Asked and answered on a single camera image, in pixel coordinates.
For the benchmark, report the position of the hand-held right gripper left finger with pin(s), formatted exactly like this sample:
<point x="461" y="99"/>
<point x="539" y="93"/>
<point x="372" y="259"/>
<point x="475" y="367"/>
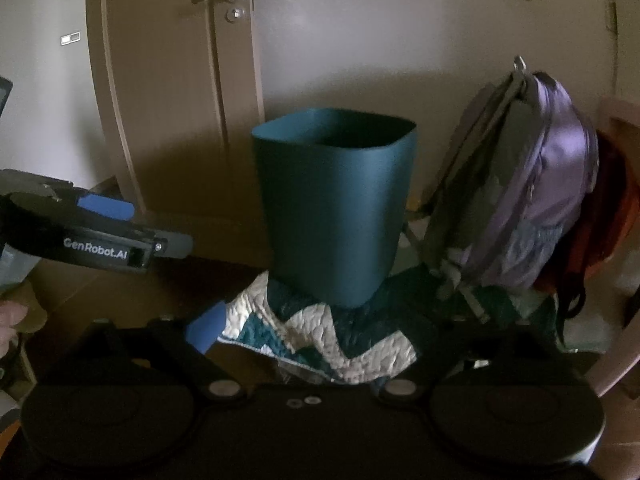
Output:
<point x="206" y="329"/>

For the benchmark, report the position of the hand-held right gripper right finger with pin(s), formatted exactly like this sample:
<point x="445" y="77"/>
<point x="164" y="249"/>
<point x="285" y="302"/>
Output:
<point x="440" y="345"/>

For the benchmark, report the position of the small white wall switch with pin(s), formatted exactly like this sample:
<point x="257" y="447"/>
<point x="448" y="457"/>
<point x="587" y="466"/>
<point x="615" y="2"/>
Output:
<point x="70" y="38"/>

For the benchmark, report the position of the teal white zigzag quilted blanket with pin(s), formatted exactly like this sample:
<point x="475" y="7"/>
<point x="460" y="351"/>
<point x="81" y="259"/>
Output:
<point x="320" y="345"/>

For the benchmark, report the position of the person's left hand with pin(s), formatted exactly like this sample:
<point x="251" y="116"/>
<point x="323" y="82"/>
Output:
<point x="10" y="321"/>

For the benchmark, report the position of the dark tablet screen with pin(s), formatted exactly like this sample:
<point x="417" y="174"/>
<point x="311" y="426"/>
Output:
<point x="4" y="100"/>

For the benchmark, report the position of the round metal door lock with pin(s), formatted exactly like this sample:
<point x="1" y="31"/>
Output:
<point x="234" y="14"/>

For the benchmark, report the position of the teal plastic waste bin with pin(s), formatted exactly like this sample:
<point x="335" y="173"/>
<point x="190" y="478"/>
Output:
<point x="330" y="200"/>

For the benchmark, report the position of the beige wooden door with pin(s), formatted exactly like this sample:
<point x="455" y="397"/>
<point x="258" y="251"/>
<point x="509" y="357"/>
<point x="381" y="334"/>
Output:
<point x="170" y="100"/>

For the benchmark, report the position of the purple grey backpack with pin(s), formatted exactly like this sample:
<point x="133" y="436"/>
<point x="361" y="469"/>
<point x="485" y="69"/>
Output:
<point x="530" y="185"/>

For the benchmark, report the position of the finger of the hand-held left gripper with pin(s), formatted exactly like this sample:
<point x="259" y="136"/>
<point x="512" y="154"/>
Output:
<point x="174" y="246"/>
<point x="106" y="208"/>

